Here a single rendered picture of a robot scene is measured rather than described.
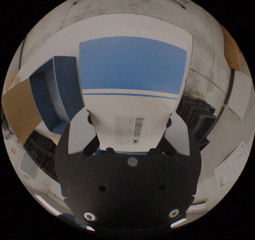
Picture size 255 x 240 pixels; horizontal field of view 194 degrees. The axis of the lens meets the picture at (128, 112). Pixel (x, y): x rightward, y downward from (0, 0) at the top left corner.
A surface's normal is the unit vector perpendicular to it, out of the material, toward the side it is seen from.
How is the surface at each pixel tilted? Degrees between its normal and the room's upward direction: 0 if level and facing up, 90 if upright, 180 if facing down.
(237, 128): 90
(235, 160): 90
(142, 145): 0
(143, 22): 0
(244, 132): 90
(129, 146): 0
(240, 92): 90
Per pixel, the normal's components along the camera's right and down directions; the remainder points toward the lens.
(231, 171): -1.00, -0.08
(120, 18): 0.00, 0.54
